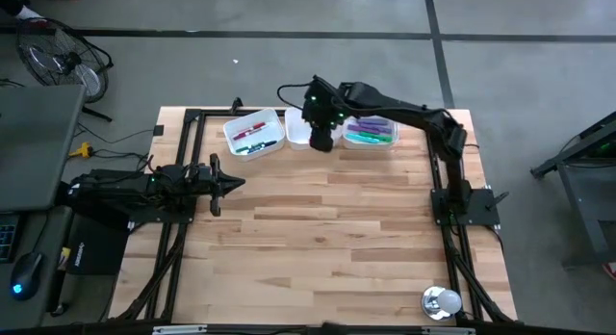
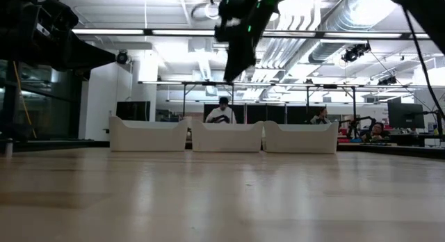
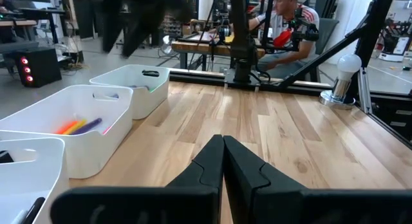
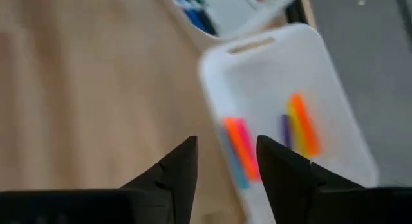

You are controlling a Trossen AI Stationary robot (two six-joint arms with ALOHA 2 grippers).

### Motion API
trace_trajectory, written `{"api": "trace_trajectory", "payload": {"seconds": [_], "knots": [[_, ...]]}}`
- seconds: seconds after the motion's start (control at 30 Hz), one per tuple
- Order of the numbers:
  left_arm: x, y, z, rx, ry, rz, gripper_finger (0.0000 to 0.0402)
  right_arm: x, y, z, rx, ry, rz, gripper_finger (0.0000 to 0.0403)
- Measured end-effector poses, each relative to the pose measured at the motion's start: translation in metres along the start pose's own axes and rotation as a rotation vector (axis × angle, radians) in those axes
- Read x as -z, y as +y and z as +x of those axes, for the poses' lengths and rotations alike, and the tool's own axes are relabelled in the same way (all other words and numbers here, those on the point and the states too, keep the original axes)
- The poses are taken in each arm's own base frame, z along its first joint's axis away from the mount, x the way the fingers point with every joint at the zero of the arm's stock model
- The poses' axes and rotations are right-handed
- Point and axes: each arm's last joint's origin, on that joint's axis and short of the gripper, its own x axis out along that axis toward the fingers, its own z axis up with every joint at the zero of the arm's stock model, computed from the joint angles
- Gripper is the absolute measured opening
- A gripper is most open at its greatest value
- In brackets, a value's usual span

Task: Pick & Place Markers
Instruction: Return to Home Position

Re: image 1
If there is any white plastic bin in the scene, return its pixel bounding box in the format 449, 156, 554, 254
341, 114, 400, 151
284, 107, 344, 151
222, 107, 287, 163

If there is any black equipment case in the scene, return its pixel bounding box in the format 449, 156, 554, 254
64, 214, 132, 277

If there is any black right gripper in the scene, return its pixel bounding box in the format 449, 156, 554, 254
301, 74, 347, 153

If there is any teal chunky highlighter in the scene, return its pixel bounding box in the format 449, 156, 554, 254
346, 133, 382, 145

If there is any red capped whiteboard marker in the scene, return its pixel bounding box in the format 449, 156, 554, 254
232, 121, 268, 142

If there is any person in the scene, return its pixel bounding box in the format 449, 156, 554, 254
0, 0, 86, 29

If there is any green fine-tip marker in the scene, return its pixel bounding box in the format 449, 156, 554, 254
235, 142, 265, 156

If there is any silver lamp reflector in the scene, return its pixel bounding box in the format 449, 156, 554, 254
421, 285, 449, 322

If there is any white light bulb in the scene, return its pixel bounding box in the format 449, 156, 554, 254
436, 289, 463, 316

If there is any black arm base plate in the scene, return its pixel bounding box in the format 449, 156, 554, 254
430, 188, 501, 226
127, 185, 198, 225

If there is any black clamp lever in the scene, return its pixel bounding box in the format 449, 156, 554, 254
484, 191, 510, 212

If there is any green chunky highlighter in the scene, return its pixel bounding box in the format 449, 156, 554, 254
358, 130, 394, 143

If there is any grey flat panel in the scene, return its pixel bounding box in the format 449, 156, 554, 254
0, 84, 87, 214

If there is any silver metal bracket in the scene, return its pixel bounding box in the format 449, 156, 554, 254
422, 326, 476, 335
151, 324, 209, 335

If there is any black computer mouse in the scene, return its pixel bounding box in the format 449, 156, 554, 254
9, 251, 44, 301

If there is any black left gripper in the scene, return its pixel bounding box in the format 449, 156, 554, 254
194, 152, 246, 218

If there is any black power cable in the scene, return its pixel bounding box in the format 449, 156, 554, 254
71, 122, 158, 175

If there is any black metal desk stand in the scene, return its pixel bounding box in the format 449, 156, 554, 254
530, 111, 616, 269

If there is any black keyboard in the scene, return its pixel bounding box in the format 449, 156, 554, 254
0, 213, 20, 265

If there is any yellow power plug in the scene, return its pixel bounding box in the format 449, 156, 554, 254
68, 141, 94, 160

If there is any black floor fan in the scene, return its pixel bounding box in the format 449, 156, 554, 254
16, 16, 115, 123

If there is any grey desk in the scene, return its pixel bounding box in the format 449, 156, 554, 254
0, 204, 74, 332

